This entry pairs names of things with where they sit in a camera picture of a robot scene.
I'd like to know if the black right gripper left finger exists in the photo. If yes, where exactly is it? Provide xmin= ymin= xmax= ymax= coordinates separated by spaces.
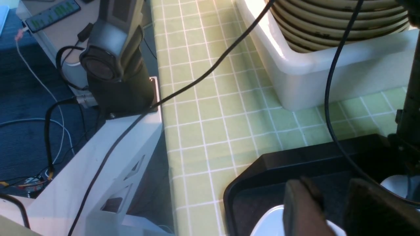
xmin=283 ymin=177 xmax=335 ymax=236

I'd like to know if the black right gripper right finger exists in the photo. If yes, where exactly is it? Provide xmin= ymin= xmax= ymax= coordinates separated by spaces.
xmin=343 ymin=178 xmax=420 ymax=236

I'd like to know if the white square dish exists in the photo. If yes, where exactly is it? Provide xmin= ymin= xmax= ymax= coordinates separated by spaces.
xmin=381 ymin=175 xmax=420 ymax=201
xmin=251 ymin=205 xmax=346 ymax=236

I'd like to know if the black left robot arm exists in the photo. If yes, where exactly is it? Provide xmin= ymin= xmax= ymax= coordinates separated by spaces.
xmin=388 ymin=36 xmax=420 ymax=171

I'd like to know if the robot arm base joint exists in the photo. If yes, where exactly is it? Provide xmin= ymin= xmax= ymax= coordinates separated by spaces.
xmin=79 ymin=0 xmax=156 ymax=119

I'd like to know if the top stacked yellow bowl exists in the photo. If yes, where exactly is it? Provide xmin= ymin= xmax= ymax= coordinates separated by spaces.
xmin=270 ymin=0 xmax=412 ymax=53

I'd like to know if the black serving tray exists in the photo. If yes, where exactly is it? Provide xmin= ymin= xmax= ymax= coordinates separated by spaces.
xmin=223 ymin=134 xmax=419 ymax=236

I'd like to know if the green checkered table mat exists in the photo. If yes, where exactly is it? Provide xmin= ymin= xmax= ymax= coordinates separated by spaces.
xmin=150 ymin=0 xmax=410 ymax=236

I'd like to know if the white plastic bin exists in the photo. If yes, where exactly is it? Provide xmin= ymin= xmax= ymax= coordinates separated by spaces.
xmin=250 ymin=10 xmax=419 ymax=111

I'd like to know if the remote control device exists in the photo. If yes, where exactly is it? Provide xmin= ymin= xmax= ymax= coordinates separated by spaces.
xmin=24 ymin=0 xmax=81 ymax=33

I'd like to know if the black right camera cable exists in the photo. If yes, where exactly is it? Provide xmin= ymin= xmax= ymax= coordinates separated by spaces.
xmin=324 ymin=0 xmax=420 ymax=207

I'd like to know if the black camera cable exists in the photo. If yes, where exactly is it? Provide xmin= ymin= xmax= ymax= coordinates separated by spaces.
xmin=324 ymin=0 xmax=420 ymax=207
xmin=68 ymin=0 xmax=276 ymax=236

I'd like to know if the white table frame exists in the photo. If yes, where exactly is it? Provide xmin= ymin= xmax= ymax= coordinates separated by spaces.
xmin=0 ymin=76 xmax=171 ymax=236

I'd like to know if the black left camera cable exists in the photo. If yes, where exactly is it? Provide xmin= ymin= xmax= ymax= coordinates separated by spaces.
xmin=68 ymin=0 xmax=276 ymax=236

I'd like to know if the white cable on floor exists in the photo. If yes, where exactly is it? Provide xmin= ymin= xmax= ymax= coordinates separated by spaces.
xmin=0 ymin=29 xmax=74 ymax=164

